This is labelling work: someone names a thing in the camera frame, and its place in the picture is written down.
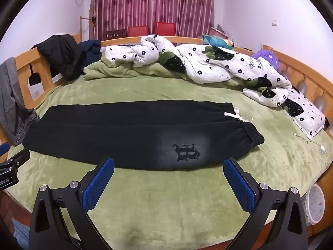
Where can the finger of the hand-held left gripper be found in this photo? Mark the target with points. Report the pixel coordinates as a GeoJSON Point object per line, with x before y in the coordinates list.
{"type": "Point", "coordinates": [19, 158]}
{"type": "Point", "coordinates": [3, 149]}

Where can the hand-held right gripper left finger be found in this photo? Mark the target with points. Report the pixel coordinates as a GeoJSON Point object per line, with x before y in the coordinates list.
{"type": "Point", "coordinates": [98, 185]}

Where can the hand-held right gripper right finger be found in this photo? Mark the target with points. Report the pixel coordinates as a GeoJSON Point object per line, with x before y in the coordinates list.
{"type": "Point", "coordinates": [239, 185]}

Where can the black pants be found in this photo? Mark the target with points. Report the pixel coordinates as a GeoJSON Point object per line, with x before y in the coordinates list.
{"type": "Point", "coordinates": [130, 135]}

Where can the white plastic bucket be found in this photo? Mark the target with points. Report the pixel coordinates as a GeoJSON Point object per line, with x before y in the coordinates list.
{"type": "Point", "coordinates": [314, 203]}

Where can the white charger plug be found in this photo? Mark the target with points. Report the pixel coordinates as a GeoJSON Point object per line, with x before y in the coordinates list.
{"type": "Point", "coordinates": [323, 149]}

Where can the white floral pillow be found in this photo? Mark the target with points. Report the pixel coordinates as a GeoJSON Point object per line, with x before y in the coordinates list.
{"type": "Point", "coordinates": [307, 112]}

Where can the black jacket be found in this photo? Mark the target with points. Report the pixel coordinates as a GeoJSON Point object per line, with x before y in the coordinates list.
{"type": "Point", "coordinates": [62, 54]}

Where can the green fleece blanket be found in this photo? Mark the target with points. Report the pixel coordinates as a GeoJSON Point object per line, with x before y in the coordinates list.
{"type": "Point", "coordinates": [117, 69]}

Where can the white floral duvet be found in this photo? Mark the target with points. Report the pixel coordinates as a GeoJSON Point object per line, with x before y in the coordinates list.
{"type": "Point", "coordinates": [208, 62]}

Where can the navy garment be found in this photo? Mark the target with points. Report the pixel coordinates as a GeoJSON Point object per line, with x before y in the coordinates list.
{"type": "Point", "coordinates": [89, 49]}

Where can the purple plush toy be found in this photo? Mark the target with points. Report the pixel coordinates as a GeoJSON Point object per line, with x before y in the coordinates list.
{"type": "Point", "coordinates": [266, 57]}

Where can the wooden coat rack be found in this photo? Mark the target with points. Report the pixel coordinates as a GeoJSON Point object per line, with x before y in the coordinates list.
{"type": "Point", "coordinates": [82, 28]}

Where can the teal patterned cushion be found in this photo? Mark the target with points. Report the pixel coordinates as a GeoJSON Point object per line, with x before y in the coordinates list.
{"type": "Point", "coordinates": [216, 41]}

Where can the dark wooden chair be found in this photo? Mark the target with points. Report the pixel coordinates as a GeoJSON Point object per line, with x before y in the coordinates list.
{"type": "Point", "coordinates": [115, 34]}

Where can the pale cardboard box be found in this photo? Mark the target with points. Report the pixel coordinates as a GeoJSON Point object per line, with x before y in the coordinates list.
{"type": "Point", "coordinates": [218, 31]}

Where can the red chair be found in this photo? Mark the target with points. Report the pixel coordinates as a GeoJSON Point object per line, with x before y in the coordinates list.
{"type": "Point", "coordinates": [138, 30]}
{"type": "Point", "coordinates": [165, 28]}

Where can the maroon patterned curtain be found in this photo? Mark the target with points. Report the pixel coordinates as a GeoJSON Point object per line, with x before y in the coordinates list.
{"type": "Point", "coordinates": [151, 2]}

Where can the wooden bed frame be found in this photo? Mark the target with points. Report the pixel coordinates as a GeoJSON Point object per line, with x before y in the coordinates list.
{"type": "Point", "coordinates": [23, 78]}

